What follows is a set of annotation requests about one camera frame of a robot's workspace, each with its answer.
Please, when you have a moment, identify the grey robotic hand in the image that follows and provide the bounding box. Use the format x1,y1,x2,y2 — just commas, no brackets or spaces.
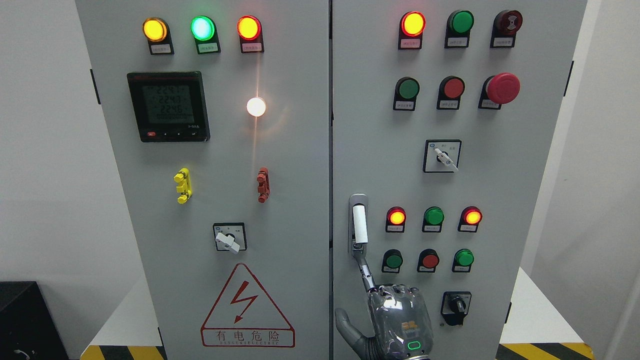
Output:
334,244,434,360

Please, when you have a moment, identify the silver door handle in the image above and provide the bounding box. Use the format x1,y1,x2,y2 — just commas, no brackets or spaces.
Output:
348,193,369,256

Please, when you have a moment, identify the right grey cabinet door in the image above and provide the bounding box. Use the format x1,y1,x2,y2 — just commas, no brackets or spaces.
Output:
332,0,587,360

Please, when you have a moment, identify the grey cabinet door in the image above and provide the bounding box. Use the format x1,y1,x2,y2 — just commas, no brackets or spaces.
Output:
76,0,332,360
332,0,587,360

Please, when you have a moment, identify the left grey cabinet door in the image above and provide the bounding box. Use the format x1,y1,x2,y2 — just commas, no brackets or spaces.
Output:
76,0,332,360

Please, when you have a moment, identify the orange indicator light right door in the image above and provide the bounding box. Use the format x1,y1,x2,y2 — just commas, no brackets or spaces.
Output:
397,11,426,50

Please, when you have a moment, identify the orange indicator light door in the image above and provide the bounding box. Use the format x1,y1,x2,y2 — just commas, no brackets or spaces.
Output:
397,11,426,50
237,14,265,54

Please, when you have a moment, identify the orange indicator light left door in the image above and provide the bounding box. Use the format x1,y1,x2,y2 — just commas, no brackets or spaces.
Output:
237,14,265,54

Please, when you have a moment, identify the small green button left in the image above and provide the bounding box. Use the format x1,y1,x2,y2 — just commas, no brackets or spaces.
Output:
381,248,403,274

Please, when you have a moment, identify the small green button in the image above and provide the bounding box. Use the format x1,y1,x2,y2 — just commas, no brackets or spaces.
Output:
451,248,475,273
381,248,403,274

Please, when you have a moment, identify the small red button middle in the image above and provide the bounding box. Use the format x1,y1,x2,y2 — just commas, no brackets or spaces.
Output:
416,248,440,273

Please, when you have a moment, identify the small green button right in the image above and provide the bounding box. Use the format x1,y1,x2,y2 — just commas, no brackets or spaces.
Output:
451,248,475,273

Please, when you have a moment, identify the small orange light left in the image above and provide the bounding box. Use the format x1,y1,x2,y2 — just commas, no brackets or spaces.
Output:
385,206,406,233

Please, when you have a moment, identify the small orange light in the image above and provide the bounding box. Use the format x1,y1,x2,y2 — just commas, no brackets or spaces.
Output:
457,206,483,233
385,206,406,233

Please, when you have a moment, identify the small green light middle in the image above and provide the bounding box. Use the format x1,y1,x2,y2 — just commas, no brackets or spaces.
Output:
422,206,445,233

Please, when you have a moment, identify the small orange light right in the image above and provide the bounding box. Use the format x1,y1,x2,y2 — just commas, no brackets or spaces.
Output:
457,206,483,233

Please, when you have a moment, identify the red electrical warning sticker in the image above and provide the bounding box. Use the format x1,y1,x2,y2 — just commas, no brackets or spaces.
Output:
200,263,296,348

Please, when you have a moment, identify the red terminal connector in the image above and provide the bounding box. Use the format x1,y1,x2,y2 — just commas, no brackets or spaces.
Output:
256,167,270,204

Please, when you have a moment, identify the green push button upper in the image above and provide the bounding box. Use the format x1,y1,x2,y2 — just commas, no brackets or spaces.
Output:
393,76,420,111

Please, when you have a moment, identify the red push button upper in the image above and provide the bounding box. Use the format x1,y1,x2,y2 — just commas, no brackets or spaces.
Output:
436,76,466,110

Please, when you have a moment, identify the red emergency stop button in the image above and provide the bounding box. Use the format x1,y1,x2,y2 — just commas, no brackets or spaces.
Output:
478,71,521,110

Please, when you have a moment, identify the white glowing indicator light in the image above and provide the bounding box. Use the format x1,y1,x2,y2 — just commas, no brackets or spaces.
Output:
246,96,266,117

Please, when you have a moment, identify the yellow terminal connector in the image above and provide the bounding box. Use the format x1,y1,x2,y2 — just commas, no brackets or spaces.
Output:
173,167,193,204

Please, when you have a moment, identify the green indicator light top right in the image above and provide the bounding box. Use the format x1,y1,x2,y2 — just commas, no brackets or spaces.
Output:
445,9,474,49

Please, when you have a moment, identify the black digital power meter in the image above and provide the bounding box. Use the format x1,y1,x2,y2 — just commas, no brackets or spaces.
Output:
126,71,210,142

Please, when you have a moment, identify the dark red buzzer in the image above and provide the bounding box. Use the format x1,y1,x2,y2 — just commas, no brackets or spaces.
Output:
490,10,523,48

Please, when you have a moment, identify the green lit indicator light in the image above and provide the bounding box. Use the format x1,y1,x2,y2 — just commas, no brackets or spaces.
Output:
190,15,221,55

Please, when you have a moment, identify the black box lower left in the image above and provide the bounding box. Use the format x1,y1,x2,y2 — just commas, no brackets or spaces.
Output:
0,281,69,360

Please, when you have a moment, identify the yellow indicator light top left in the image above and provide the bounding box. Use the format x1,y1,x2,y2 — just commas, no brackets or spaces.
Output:
142,17,174,55

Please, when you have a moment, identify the black rotary selector switch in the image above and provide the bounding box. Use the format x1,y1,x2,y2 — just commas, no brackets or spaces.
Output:
440,291,473,326

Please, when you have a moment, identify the upper right white selector switch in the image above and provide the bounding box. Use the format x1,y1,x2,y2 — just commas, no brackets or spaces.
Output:
423,139,462,173

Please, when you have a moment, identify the left door white selector switch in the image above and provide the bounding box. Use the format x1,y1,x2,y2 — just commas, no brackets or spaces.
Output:
212,222,247,255

